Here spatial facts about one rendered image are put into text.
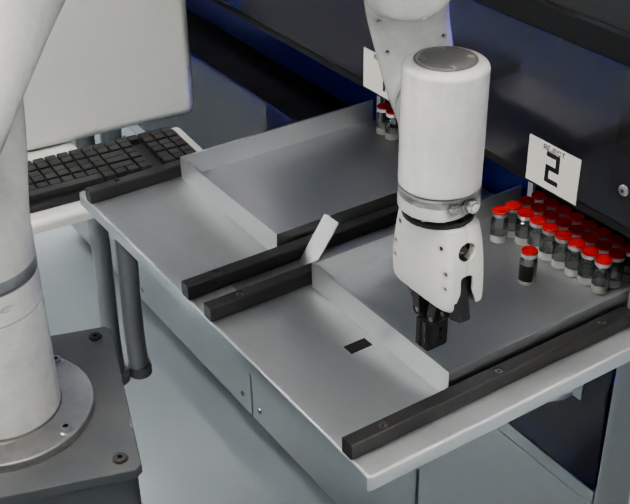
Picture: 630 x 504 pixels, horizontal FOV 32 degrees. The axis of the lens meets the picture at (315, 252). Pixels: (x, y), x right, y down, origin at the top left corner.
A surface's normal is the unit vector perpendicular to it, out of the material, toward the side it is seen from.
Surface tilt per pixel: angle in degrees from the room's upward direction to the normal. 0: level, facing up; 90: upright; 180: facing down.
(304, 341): 0
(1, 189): 35
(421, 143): 90
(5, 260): 86
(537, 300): 0
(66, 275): 0
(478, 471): 90
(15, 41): 85
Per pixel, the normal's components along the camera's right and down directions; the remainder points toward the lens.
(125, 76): 0.50, 0.46
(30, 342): 0.85, 0.27
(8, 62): 0.58, 0.26
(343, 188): -0.01, -0.84
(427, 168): -0.39, 0.50
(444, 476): -0.83, 0.30
